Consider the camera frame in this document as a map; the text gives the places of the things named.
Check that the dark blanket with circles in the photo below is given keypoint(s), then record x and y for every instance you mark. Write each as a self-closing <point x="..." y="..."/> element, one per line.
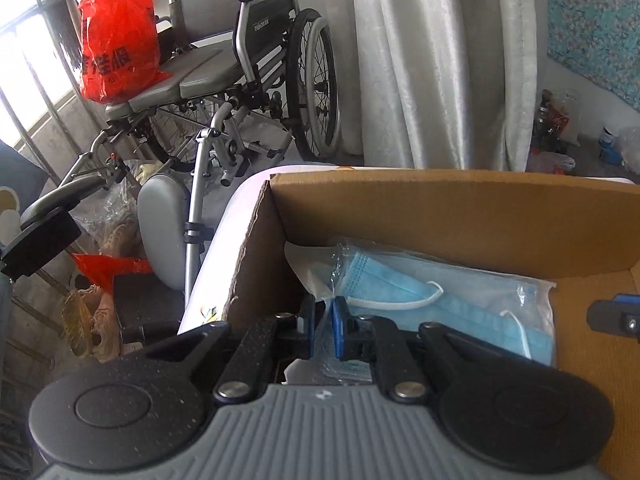
<point x="15" y="175"/>

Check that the teal floral wall cloth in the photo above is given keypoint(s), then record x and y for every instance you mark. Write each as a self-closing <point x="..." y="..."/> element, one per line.
<point x="595" y="20"/>

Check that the metal railing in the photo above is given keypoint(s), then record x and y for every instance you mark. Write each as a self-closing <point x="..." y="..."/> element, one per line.
<point x="30" y="15"/>

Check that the red snack packet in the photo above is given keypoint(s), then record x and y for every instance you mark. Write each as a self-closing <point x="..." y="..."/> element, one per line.
<point x="557" y="120"/>

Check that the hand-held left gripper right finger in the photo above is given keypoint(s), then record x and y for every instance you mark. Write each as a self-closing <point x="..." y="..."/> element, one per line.
<point x="340" y="330"/>

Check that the small white plastic bag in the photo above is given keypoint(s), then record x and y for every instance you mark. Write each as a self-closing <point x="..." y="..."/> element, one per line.
<point x="550" y="162"/>

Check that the grey wheelchair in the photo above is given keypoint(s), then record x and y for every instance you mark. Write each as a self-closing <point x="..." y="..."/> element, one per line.
<point x="260" y="25"/>

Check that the pack of blue face masks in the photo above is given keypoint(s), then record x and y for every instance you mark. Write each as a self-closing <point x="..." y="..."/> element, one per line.
<point x="425" y="305"/>

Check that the beige sneaker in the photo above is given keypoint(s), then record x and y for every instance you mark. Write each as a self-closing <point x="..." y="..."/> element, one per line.
<point x="80" y="325"/>
<point x="107" y="330"/>

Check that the clear plastic bag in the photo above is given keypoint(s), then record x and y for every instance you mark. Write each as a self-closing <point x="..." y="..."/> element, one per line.
<point x="115" y="210"/>
<point x="631" y="147"/>

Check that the plain white plastic bag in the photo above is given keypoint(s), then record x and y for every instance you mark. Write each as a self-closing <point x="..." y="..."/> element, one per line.
<point x="572" y="125"/>

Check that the small blue capped bottle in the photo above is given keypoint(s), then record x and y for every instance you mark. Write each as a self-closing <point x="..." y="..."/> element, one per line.
<point x="610" y="147"/>

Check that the small red plastic bag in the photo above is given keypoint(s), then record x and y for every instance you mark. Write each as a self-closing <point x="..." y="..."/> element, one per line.
<point x="105" y="267"/>

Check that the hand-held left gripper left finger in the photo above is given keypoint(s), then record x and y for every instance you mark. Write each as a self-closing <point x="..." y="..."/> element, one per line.
<point x="307" y="325"/>

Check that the brown cardboard box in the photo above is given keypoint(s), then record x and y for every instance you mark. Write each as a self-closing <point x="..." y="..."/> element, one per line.
<point x="450" y="220"/>

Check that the grey curtain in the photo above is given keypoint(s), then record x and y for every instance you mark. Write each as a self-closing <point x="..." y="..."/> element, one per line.
<point x="440" y="60"/>

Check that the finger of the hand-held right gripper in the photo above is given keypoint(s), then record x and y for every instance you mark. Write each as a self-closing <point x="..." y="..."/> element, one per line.
<point x="612" y="317"/>

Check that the green glass bottle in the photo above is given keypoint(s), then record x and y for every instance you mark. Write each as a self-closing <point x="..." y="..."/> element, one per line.
<point x="542" y="117"/>

